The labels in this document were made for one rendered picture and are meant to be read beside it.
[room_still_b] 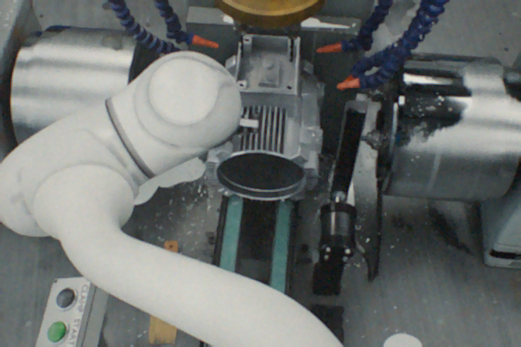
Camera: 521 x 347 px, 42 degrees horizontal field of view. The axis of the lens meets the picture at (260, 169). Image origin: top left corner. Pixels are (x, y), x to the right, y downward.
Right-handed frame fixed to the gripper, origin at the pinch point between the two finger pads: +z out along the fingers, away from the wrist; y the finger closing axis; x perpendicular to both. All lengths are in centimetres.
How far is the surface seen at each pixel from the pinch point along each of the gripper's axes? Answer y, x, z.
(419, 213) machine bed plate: -37.4, 11.4, 29.8
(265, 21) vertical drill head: -6.2, -13.8, -15.6
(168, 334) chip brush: 8.3, 36.5, 14.5
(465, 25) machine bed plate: -50, -34, 56
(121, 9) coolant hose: 14.8, -15.0, -11.4
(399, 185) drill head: -29.0, 6.6, 4.6
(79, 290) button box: 17.7, 25.7, -9.9
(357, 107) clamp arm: -19.6, -3.4, -13.7
